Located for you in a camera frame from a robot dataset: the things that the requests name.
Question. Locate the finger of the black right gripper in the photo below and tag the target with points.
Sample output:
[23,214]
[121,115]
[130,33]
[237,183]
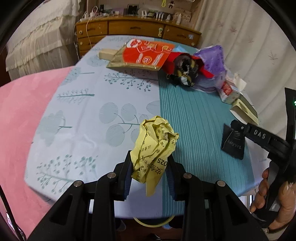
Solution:
[238,128]

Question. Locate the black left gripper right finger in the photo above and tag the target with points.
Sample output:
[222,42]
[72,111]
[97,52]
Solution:
[182,184]

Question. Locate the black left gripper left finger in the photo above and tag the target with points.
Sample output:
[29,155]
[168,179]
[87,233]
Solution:
[115,185]

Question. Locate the black paper tag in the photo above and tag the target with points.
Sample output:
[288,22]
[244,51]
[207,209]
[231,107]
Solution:
[233,142]

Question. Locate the red white milk carton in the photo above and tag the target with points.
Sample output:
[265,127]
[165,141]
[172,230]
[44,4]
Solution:
[232,88]

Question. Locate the yellow paper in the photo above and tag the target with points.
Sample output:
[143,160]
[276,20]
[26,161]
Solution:
[155,143]

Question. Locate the purple plastic bag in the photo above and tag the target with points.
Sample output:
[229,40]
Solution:
[213,60]

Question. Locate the black yellow wrapper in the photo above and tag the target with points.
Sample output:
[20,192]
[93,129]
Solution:
[181,80]

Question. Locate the red fabric pouch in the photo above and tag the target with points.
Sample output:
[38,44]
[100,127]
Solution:
[186,64]

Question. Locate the red orange paper bag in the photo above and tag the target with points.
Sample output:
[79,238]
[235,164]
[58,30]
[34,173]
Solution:
[142,54]

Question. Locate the beige wedge block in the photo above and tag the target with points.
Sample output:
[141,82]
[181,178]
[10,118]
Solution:
[107,54]

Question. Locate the yellow rim trash bin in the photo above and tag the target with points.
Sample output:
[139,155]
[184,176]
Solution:
[154,222]

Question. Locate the person's right hand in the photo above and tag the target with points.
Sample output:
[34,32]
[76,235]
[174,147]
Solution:
[286,197]

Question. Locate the blue patterned bed sheet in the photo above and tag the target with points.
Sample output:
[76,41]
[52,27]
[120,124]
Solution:
[93,120]

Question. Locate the white floral curtain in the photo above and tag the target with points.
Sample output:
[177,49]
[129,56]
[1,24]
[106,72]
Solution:
[257,49]

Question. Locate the pink blanket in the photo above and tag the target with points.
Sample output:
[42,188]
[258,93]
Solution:
[23,102]

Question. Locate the wooden desk with drawers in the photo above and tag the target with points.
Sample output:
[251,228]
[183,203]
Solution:
[90,32]

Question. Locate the white lace covered furniture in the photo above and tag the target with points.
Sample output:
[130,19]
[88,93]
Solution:
[45,39]

